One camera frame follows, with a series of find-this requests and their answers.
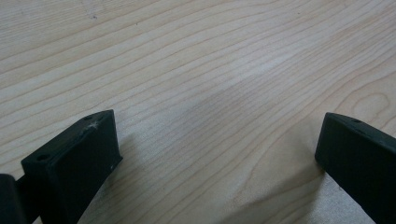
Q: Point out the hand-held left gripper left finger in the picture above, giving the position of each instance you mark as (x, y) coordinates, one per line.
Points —
(74, 168)

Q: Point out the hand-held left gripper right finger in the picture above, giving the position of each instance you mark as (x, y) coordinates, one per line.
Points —
(358, 155)

